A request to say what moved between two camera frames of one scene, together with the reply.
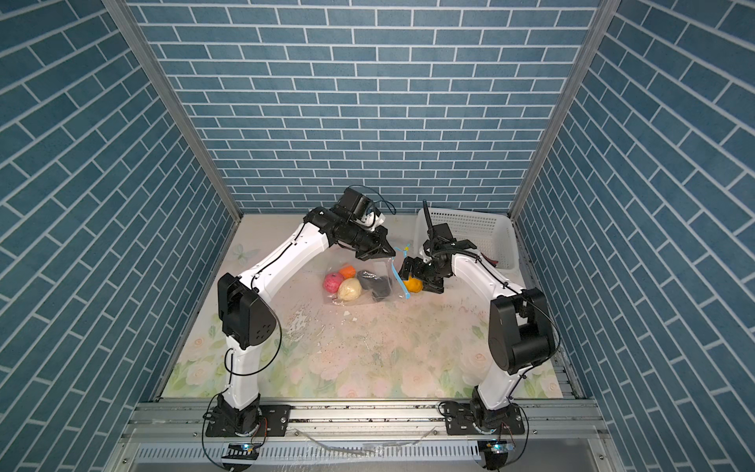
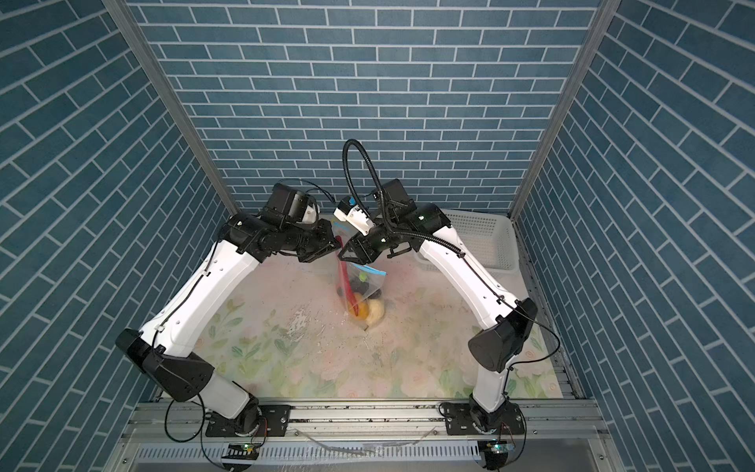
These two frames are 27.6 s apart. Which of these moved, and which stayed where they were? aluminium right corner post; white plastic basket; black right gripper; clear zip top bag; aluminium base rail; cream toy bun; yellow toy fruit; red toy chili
Moved: red toy chili; clear zip top bag; black right gripper; yellow toy fruit; cream toy bun
Stayed: aluminium base rail; white plastic basket; aluminium right corner post
